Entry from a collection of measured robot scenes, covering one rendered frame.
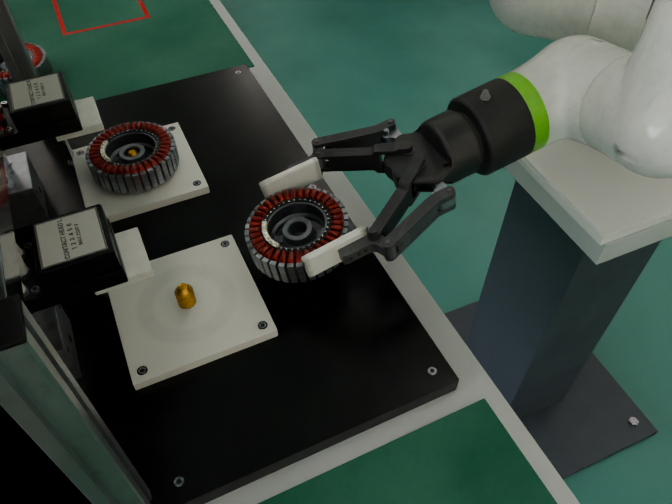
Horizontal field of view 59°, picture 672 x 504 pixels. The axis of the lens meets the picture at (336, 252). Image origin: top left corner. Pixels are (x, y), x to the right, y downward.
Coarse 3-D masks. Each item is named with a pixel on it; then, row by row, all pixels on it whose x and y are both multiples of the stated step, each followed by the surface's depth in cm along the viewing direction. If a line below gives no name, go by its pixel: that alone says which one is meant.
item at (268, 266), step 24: (288, 192) 65; (312, 192) 64; (264, 216) 64; (288, 216) 66; (312, 216) 65; (336, 216) 62; (264, 240) 61; (288, 240) 62; (312, 240) 63; (264, 264) 60; (288, 264) 59; (336, 264) 61
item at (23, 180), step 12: (12, 156) 73; (24, 156) 73; (12, 168) 71; (24, 168) 71; (12, 180) 70; (24, 180) 70; (36, 180) 74; (12, 192) 69; (24, 192) 69; (36, 192) 70; (12, 204) 69; (24, 204) 70; (36, 204) 71; (12, 216) 71; (24, 216) 71; (36, 216) 72; (48, 216) 73
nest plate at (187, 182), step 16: (176, 128) 83; (176, 144) 81; (80, 160) 79; (192, 160) 79; (80, 176) 77; (176, 176) 77; (192, 176) 77; (96, 192) 75; (112, 192) 75; (144, 192) 75; (160, 192) 75; (176, 192) 75; (192, 192) 75; (208, 192) 76; (112, 208) 73; (128, 208) 73; (144, 208) 74
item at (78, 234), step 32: (32, 224) 52; (64, 224) 52; (96, 224) 52; (32, 256) 52; (64, 256) 49; (96, 256) 50; (128, 256) 55; (32, 288) 50; (64, 288) 50; (96, 288) 52
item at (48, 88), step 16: (32, 80) 67; (48, 80) 67; (64, 80) 67; (16, 96) 65; (32, 96) 65; (48, 96) 65; (64, 96) 65; (0, 112) 66; (16, 112) 63; (32, 112) 63; (48, 112) 64; (64, 112) 65; (80, 112) 69; (96, 112) 69; (16, 128) 64; (32, 128) 65; (48, 128) 65; (64, 128) 66; (80, 128) 67; (96, 128) 68; (16, 144) 65
